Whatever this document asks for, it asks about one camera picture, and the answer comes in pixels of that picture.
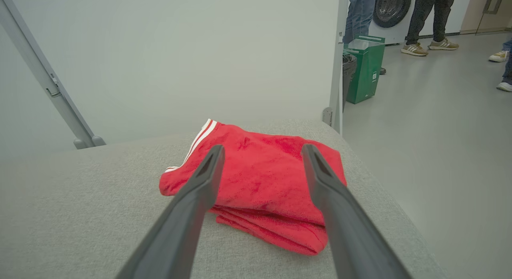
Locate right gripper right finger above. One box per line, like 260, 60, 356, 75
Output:
301, 143, 413, 279

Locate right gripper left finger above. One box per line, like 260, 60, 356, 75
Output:
116, 144, 226, 279

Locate red shorts white stripe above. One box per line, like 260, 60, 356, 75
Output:
159, 119, 348, 256

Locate black trash bin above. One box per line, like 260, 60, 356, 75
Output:
342, 53, 358, 112

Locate green box bin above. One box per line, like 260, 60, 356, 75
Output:
344, 34, 386, 105

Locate white washing machine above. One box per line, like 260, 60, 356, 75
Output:
368, 0, 475, 46

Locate person in blue jeans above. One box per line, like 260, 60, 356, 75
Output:
343, 0, 387, 76

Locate dark round washer door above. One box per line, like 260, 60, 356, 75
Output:
373, 0, 412, 29

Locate person in pale sneakers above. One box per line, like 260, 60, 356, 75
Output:
488, 38, 512, 93

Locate person in dark trousers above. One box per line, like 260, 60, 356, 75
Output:
401, 0, 460, 57

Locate beige wooden door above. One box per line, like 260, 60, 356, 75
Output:
460, 0, 512, 36

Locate grey metal frame post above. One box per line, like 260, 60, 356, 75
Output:
322, 0, 351, 136
0, 0, 107, 150

